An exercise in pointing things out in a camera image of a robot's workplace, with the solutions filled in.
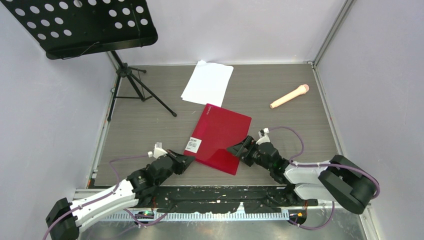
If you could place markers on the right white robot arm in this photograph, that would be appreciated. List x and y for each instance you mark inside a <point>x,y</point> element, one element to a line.
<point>338,180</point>

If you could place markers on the beige toy microphone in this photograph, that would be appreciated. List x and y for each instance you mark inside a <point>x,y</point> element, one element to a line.
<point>301,90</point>

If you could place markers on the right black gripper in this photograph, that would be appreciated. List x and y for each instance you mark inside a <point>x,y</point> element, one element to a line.
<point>249,143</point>

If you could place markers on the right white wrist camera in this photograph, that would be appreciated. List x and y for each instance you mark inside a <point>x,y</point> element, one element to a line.
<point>263,136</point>

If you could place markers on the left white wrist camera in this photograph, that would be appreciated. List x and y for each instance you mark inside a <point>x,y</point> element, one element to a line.
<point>157,152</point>

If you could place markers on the black perforated music stand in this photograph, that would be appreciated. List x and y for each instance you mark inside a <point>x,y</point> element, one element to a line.
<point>68,29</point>

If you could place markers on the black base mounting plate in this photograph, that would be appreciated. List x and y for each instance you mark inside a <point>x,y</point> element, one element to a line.
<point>223,199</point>

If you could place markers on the red plastic folder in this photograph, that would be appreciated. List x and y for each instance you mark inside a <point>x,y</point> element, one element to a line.
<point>216,130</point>

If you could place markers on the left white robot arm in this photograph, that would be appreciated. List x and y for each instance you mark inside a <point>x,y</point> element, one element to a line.
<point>66,220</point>

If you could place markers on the white paper sheets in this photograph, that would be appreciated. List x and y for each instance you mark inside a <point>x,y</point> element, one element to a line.
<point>208,83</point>

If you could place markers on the aluminium rail frame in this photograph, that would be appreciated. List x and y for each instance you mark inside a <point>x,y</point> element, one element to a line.
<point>238,215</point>

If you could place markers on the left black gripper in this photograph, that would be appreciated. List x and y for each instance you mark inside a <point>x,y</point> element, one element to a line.
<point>182,161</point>

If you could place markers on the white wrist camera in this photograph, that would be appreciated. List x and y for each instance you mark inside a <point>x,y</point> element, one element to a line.
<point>263,136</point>
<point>157,152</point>

